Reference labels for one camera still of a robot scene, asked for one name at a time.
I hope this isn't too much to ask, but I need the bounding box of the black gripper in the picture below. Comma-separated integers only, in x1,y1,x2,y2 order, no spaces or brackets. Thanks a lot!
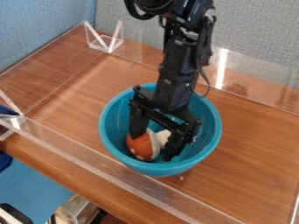
127,65,203,162

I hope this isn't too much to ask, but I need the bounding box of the brown and white toy mushroom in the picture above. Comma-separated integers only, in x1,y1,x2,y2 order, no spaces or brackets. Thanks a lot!
125,129,171,162

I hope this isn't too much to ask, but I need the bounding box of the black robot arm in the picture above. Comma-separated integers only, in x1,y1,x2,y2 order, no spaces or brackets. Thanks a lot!
124,0,216,161

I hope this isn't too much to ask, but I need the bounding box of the blue ceramic bowl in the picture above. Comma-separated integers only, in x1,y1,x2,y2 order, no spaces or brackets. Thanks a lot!
97,88,223,177

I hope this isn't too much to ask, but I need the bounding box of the clear acrylic front barrier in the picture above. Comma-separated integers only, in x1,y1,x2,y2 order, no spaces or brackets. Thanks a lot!
0,115,244,224

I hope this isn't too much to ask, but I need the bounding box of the clear acrylic barrier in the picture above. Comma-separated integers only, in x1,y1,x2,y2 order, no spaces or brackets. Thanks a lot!
82,19,299,116
0,115,244,224

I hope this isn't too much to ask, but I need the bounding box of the clear acrylic back barrier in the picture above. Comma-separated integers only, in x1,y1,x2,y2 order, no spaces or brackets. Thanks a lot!
82,19,299,116

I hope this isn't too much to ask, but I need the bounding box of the clear box under table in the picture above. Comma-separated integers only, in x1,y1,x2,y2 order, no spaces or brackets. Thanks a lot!
45,195,100,224

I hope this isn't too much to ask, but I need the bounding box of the blue cloth object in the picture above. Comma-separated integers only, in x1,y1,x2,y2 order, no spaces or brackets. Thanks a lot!
0,104,18,172

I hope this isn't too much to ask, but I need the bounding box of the black object bottom left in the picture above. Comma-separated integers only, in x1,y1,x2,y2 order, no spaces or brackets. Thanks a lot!
0,203,33,224

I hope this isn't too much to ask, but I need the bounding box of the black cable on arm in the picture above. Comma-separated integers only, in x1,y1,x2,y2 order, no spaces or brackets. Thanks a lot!
191,66,212,99

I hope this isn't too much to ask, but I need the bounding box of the clear acrylic corner bracket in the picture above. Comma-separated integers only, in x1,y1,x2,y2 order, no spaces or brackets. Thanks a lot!
82,21,124,53

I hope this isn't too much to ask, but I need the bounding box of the clear acrylic left bracket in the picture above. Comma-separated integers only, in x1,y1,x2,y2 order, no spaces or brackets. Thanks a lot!
0,90,24,142

